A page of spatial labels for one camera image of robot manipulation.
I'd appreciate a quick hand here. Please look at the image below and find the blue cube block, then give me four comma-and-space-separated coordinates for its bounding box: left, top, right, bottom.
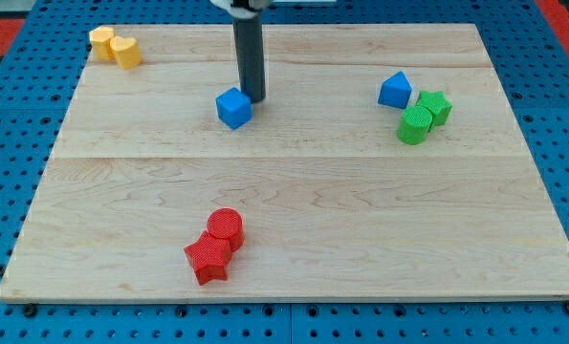
215, 88, 252, 130

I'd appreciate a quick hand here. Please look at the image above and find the red cylinder block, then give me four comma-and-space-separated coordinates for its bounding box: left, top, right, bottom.
207, 207, 245, 252

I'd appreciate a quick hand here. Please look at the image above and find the light wooden board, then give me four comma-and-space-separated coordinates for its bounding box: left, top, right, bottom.
0, 24, 569, 304

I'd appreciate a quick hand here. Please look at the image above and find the red star block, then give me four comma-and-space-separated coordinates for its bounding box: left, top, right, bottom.
184, 231, 231, 286

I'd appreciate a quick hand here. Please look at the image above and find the blue triangular prism block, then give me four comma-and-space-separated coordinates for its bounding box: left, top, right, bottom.
378, 71, 412, 109

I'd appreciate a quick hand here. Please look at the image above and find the green cylinder block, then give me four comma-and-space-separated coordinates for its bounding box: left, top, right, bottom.
397, 106, 433, 145

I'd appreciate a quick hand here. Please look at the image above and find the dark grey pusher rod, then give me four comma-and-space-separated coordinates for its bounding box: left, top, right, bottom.
232, 15, 266, 103

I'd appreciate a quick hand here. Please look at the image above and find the green star block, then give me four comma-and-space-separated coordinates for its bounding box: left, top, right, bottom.
416, 90, 452, 126

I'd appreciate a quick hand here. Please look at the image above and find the yellow heart block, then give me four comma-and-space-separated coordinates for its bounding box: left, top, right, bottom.
110, 36, 142, 70

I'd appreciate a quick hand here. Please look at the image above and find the yellow hexagon block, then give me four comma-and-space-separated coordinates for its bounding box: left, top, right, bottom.
89, 26, 115, 60

